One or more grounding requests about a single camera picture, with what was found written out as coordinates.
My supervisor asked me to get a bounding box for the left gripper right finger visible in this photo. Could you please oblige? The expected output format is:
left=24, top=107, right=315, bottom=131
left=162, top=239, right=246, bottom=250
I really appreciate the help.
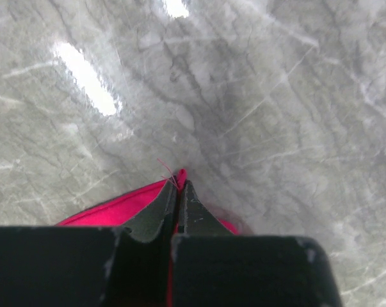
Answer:
left=171, top=182, right=342, bottom=306

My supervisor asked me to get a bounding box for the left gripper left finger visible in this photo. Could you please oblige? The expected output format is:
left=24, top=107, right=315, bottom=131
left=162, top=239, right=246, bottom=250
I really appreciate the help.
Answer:
left=0, top=178, right=178, bottom=307

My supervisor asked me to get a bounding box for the pink t shirt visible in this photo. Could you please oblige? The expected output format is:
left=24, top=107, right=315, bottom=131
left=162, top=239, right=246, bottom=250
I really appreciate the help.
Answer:
left=59, top=168, right=238, bottom=306

